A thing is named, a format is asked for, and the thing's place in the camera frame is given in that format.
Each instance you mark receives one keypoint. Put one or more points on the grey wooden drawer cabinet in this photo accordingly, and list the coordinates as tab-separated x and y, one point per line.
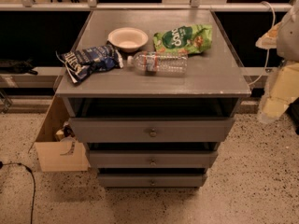
212	87

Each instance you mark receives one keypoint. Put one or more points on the white paper bowl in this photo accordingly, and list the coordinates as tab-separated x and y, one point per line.
128	39

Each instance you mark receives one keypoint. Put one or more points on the black object on ledge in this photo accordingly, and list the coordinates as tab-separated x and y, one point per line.
8	66

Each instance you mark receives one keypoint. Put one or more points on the clear plastic water bottle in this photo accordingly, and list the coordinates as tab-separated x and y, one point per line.
154	63

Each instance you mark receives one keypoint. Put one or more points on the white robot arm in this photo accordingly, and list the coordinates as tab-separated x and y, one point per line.
288	36

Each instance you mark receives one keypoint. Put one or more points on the blue chip bag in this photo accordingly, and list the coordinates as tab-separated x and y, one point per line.
80	64

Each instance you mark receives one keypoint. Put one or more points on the cardboard box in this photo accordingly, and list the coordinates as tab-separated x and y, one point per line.
56	151

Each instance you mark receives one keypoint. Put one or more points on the items inside cardboard box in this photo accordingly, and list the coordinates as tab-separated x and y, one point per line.
64	132

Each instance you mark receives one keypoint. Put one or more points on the grey bottom drawer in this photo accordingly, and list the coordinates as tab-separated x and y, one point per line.
152	181

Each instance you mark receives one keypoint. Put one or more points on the green snack bag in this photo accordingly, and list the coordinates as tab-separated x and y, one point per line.
193	39

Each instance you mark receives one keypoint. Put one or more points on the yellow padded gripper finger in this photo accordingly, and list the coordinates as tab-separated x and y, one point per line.
281	89
269	39

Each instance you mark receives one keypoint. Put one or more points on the grey top drawer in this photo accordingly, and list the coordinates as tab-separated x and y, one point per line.
88	130

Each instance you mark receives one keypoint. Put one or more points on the grey middle drawer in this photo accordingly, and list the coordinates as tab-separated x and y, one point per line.
152	159

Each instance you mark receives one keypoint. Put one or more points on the grey drawer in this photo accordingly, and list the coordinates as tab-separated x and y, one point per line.
88	130
152	159
152	181

